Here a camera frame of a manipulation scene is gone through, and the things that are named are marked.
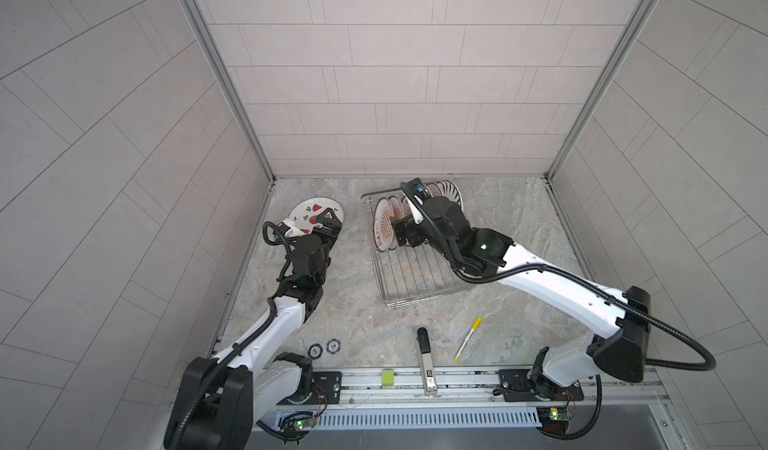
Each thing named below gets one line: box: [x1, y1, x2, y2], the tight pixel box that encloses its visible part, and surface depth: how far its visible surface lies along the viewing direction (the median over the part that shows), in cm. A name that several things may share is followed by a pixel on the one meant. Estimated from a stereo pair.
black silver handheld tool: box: [417, 327, 438, 395], surface depth 74 cm
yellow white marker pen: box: [454, 316, 483, 362], surface depth 82 cm
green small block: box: [381, 369, 395, 387], surface depth 74 cm
